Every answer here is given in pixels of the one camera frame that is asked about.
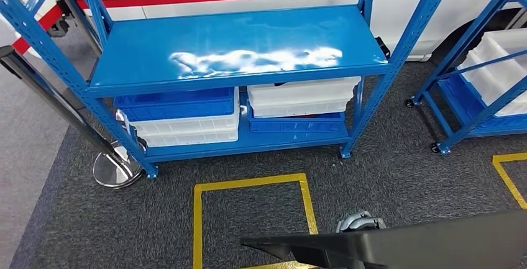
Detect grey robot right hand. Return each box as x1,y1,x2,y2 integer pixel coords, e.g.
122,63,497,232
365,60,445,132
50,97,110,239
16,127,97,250
335,210,388,234

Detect black plastic plate holder part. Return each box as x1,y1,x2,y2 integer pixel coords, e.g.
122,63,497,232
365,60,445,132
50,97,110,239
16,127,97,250
241,209,527,269

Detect blue metal shelf rack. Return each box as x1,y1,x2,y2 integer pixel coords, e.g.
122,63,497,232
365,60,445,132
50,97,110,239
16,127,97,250
0,0,460,180
405,0,527,155

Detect blue plastic bin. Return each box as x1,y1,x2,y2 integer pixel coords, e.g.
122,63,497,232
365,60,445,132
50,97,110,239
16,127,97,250
248,108,346,134
438,73,527,133
114,87,236,122

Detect white plastic bin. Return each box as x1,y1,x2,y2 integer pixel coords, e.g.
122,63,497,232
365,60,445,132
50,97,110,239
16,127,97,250
140,129,240,148
250,99,355,119
457,28,527,117
128,88,241,137
247,76,362,104

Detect yellow floor tape square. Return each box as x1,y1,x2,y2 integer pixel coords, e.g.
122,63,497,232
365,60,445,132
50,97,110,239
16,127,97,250
192,172,320,269

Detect stanchion with chrome base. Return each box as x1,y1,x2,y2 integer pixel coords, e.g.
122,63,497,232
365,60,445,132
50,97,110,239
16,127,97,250
0,45,145,189

